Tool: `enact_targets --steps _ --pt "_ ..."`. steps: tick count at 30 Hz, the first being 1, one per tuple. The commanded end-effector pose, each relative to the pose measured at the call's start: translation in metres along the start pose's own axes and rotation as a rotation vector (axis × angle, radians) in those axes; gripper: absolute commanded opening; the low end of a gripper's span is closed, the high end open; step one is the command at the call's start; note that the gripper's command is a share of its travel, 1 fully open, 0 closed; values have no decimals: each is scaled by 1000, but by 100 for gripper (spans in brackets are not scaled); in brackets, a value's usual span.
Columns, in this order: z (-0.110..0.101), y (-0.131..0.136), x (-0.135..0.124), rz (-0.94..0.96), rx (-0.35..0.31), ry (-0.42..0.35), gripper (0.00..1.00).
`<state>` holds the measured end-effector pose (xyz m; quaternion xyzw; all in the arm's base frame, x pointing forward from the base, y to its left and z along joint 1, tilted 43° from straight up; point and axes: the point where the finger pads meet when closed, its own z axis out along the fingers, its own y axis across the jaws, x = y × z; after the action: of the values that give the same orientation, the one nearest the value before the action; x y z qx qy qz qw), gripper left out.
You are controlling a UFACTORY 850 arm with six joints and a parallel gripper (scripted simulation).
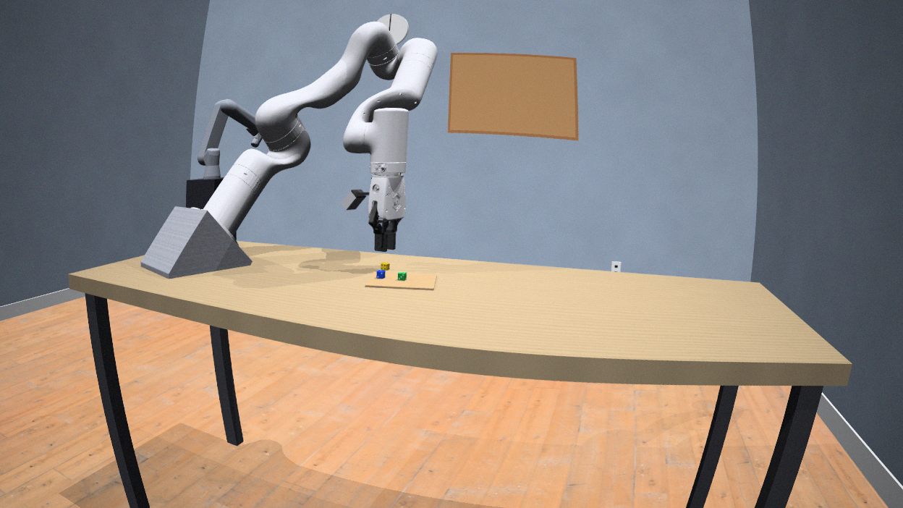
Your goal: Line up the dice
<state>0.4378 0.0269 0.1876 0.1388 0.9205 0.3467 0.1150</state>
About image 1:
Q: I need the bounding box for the tan mat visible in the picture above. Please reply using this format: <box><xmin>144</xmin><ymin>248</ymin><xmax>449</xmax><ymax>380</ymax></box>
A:
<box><xmin>365</xmin><ymin>272</ymin><xmax>437</xmax><ymax>290</ymax></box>

